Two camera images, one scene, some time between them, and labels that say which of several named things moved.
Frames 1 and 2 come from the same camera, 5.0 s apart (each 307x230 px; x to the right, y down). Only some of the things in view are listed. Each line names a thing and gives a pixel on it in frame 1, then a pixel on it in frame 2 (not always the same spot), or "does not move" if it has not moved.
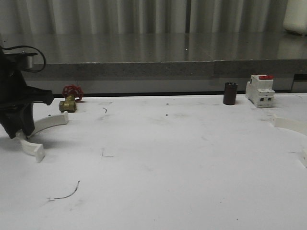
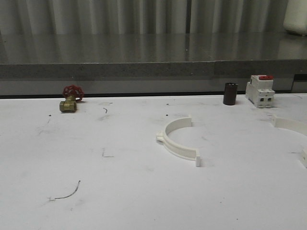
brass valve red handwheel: [70, 92] does not move
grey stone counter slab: [162, 63] does not move
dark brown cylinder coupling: [230, 93] does not move
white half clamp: [38, 149] -> [178, 150]
